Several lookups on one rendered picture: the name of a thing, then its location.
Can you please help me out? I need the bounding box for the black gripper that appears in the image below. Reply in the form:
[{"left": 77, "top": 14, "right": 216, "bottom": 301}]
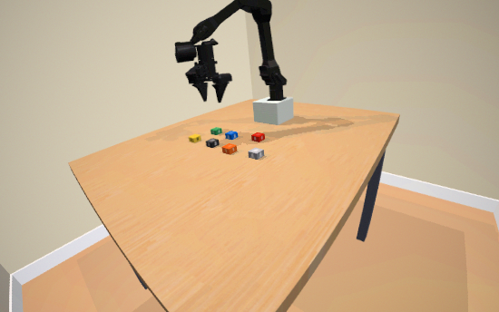
[{"left": 189, "top": 59, "right": 233, "bottom": 102}]

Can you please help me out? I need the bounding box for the blue block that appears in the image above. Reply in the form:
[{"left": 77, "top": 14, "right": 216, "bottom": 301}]
[{"left": 225, "top": 131, "right": 238, "bottom": 140}]

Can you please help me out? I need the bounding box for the red block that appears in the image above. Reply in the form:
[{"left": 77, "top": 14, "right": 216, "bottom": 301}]
[{"left": 251, "top": 132, "right": 265, "bottom": 142}]

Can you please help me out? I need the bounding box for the orange block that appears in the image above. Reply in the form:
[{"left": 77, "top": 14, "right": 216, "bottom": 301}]
[{"left": 221, "top": 143, "right": 237, "bottom": 155}]

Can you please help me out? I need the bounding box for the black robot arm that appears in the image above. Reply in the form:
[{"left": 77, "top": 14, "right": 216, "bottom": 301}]
[{"left": 175, "top": 0, "right": 288, "bottom": 101}]

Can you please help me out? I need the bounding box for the green block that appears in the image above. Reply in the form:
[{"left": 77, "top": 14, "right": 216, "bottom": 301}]
[{"left": 210, "top": 127, "right": 222, "bottom": 135}]

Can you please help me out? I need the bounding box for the yellow block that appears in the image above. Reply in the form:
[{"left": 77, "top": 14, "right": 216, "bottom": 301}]
[{"left": 189, "top": 133, "right": 201, "bottom": 142}]

